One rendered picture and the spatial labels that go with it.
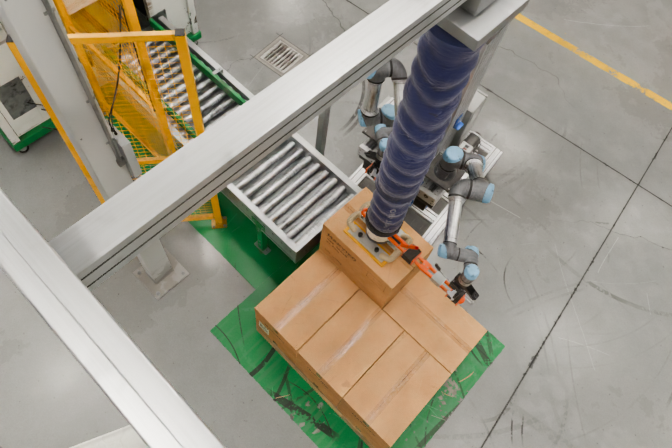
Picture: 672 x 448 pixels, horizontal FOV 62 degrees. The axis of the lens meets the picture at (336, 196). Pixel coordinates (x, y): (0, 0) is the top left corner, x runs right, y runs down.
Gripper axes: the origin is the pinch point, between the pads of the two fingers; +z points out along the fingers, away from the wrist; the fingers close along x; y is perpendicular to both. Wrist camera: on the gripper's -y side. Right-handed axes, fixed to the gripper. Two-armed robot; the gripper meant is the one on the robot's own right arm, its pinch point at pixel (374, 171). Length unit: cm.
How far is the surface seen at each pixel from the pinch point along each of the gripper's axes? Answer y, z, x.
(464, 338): 112, 52, -20
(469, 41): 42, -178, -41
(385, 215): 34, -33, -35
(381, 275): 50, 13, -44
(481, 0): 37, -188, -34
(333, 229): 7.9, 12.9, -44.0
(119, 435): 17, 5, -207
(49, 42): -76, -142, -129
